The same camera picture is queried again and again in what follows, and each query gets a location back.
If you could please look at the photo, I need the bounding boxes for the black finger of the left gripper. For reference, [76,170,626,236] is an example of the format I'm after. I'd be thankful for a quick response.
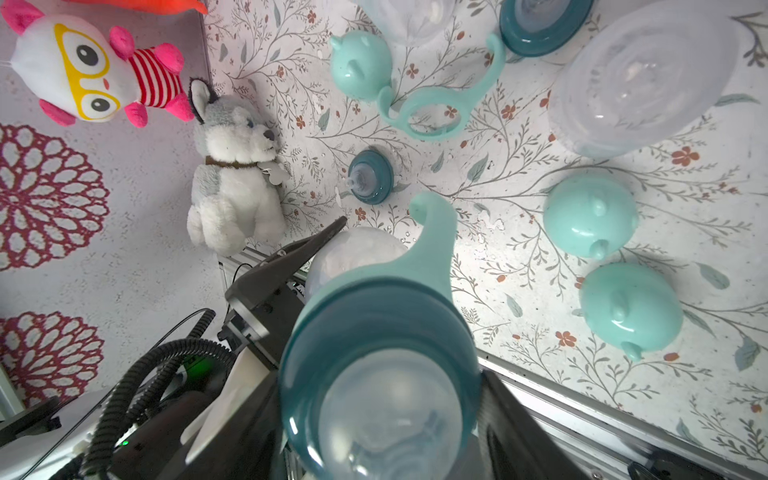
[225,216,347,303]

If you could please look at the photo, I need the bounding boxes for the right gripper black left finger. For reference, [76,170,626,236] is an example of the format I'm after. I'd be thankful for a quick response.
[159,372,282,480]

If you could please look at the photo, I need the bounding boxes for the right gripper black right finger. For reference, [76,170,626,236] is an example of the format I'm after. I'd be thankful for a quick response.
[477,370,587,480]

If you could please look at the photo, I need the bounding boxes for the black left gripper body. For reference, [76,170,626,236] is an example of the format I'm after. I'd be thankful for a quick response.
[217,281,306,370]

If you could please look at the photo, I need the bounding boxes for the clear baby bottle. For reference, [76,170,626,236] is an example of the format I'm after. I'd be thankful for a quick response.
[548,1,738,159]
[305,227,408,300]

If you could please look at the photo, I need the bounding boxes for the teal nipple collar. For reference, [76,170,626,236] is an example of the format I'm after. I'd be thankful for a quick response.
[347,149,395,205]
[279,279,480,479]
[499,0,594,57]

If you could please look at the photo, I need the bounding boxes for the mint bottle handle ring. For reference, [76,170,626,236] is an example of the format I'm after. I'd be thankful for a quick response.
[302,191,460,313]

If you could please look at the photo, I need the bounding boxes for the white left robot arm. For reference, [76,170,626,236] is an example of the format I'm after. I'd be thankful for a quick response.
[1,217,347,479]

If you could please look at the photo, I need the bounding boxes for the grey white husky plush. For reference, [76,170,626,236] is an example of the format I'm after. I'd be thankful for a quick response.
[187,79,288,256]

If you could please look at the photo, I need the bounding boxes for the red orange plush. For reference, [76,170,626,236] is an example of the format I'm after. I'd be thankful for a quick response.
[72,0,208,15]

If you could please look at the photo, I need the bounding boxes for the white plush yellow glasses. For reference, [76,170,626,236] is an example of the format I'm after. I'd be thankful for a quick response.
[1,1,195,128]

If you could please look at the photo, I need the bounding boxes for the metal base rail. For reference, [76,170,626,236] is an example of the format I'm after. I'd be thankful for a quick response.
[215,248,768,480]

